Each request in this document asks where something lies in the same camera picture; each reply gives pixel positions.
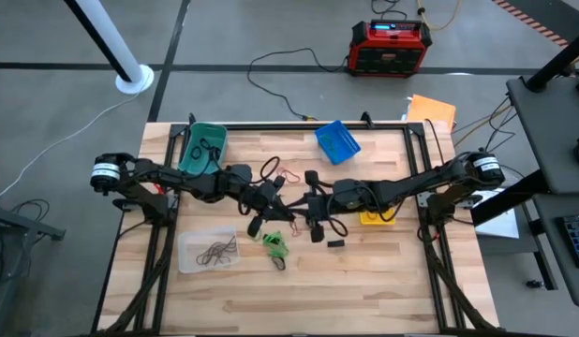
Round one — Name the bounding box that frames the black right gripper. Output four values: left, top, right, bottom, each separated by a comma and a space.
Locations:
296, 169, 335, 244

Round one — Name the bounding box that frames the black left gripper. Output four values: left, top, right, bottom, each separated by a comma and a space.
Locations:
242, 181, 295, 239

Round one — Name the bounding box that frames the thin grey rubber band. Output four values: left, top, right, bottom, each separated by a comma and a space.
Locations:
200, 236, 238, 263
207, 238, 239, 261
202, 245, 237, 268
196, 242, 238, 267
195, 247, 232, 269

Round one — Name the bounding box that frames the blue plastic basket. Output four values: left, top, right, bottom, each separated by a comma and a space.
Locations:
314, 119, 363, 166

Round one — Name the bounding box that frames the yellow plastic basket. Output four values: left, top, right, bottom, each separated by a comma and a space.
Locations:
358, 209, 396, 227

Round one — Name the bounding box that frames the clear plastic bin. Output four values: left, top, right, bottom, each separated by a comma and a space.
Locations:
176, 225, 242, 275

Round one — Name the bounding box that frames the teal plastic basket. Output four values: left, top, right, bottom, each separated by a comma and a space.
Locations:
177, 122, 229, 177

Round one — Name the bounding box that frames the orange paper sheet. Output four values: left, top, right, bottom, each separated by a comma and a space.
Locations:
405, 93, 458, 130

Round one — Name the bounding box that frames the red black power station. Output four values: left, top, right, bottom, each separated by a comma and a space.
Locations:
348, 18, 434, 79

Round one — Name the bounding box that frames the white paper sheet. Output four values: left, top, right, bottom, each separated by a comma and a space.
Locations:
471, 186, 521, 241

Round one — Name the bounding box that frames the black support beam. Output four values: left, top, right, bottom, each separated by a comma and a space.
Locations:
470, 168, 551, 227

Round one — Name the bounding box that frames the white pole with base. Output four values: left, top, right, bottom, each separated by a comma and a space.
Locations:
76, 0, 156, 96

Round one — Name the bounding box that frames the grey desk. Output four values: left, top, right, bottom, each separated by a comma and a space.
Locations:
531, 191, 579, 309

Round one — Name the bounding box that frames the grey side table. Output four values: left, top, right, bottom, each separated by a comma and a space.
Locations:
506, 74, 579, 196

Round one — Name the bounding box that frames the black metal stand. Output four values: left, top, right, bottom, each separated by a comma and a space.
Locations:
0, 186, 67, 337

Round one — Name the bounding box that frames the backlit keyboard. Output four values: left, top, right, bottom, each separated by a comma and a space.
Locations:
555, 213, 579, 270

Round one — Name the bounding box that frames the black stand pole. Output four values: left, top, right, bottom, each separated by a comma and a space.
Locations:
525, 26, 579, 94

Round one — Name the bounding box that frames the striped hazard tape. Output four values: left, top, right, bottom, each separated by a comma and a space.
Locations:
491, 0, 572, 49

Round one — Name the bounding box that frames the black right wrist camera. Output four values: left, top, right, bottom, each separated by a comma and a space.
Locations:
333, 179, 366, 211

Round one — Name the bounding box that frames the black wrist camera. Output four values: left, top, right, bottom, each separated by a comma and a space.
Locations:
333, 179, 366, 211
221, 163, 254, 188

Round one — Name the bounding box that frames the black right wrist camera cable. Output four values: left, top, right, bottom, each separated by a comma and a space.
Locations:
324, 186, 398, 238

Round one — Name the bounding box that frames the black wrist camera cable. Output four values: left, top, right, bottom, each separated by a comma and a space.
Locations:
259, 155, 282, 184
324, 186, 398, 238

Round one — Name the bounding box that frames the black left wrist camera cable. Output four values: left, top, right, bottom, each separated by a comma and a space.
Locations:
259, 155, 282, 184

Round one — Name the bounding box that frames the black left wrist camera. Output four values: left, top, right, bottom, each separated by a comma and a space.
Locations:
221, 163, 254, 188

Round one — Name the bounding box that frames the black table frame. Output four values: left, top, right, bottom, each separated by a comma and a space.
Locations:
90, 122, 499, 337

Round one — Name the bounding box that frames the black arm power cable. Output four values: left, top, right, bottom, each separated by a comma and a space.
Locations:
423, 119, 445, 165

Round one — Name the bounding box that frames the yellow floor cable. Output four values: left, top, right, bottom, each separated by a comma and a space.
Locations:
452, 103, 513, 147

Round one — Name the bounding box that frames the black looped floor cable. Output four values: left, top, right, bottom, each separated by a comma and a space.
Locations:
370, 0, 408, 22

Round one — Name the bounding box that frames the yellow extension cable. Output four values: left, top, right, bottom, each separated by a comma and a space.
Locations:
414, 0, 462, 32

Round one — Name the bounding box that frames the white floor cable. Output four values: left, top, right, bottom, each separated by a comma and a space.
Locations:
0, 91, 143, 202

